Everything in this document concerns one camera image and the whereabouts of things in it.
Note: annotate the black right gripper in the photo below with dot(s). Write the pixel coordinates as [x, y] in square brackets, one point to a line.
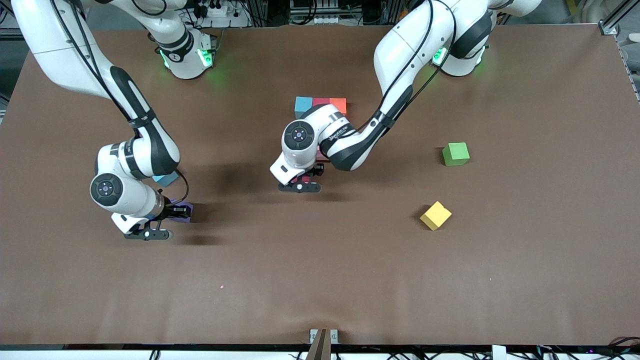
[175, 211]

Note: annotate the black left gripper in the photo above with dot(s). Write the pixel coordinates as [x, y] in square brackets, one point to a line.
[315, 170]

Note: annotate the purple foam cube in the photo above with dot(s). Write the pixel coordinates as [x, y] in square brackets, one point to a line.
[186, 204]

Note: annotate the red foam cube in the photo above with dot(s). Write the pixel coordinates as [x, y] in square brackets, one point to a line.
[305, 179]
[320, 101]

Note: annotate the light blue foam cube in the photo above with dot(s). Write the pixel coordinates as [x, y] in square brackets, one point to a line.
[302, 105]
[166, 179]

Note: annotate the orange foam cube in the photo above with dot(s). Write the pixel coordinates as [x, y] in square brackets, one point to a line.
[339, 105]

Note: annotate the yellow foam cube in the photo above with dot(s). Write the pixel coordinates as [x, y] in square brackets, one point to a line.
[435, 215]

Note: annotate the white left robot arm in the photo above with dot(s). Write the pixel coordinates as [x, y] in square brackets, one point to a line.
[299, 135]

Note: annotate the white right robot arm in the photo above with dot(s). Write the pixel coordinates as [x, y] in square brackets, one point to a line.
[107, 190]

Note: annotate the large table cover sheet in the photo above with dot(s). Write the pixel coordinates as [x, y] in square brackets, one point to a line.
[320, 275]

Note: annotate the green foam cube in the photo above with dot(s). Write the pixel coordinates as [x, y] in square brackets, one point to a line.
[455, 153]

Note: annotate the white power strip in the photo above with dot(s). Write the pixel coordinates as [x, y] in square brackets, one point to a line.
[327, 20]
[216, 11]

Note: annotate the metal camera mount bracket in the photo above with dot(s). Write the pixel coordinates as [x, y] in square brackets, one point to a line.
[324, 337]

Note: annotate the aluminium frame beam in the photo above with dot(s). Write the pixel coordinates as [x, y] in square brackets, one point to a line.
[609, 29]
[70, 10]

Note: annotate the aluminium table side rail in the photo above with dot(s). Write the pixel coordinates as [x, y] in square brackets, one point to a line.
[634, 75]

